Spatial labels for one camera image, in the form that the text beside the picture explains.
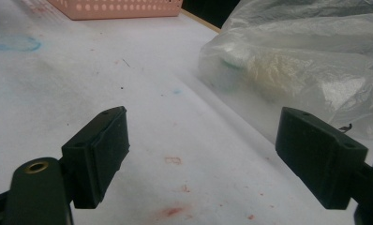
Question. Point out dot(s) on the translucent white plastic bag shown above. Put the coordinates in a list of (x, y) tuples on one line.
[(316, 40)]

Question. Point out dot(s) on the pale yellow item inside bag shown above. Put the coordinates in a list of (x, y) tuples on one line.
[(275, 73)]

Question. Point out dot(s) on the pink perforated plastic basket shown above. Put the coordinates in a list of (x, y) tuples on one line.
[(119, 7)]

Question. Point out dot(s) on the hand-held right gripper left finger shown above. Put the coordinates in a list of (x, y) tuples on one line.
[(97, 156)]

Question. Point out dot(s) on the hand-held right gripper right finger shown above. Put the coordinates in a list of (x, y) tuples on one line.
[(319, 156)]

